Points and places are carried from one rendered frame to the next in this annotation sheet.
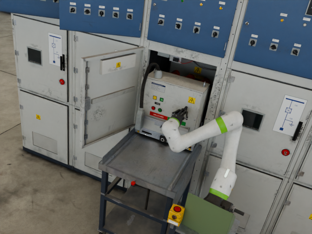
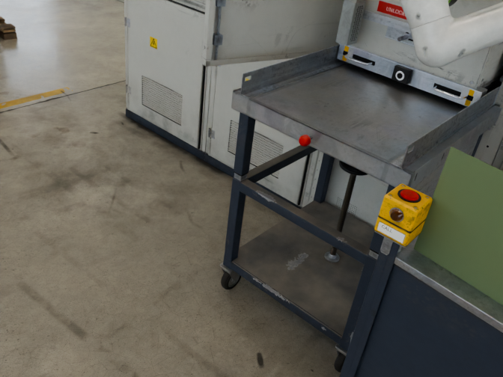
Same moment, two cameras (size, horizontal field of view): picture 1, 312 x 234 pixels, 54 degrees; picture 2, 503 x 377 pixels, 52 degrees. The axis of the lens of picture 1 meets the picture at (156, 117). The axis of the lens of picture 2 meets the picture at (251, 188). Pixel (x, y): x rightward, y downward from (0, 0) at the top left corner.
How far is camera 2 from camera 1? 93 cm
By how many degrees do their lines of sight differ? 16
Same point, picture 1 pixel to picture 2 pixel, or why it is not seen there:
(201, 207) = (485, 197)
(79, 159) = (218, 138)
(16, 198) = (87, 187)
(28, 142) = (135, 99)
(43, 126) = (162, 64)
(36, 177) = (135, 161)
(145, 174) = (338, 128)
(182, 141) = (455, 31)
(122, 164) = (287, 102)
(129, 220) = (293, 260)
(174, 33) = not seen: outside the picture
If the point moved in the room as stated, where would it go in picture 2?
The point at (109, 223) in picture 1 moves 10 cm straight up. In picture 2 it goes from (248, 256) to (251, 236)
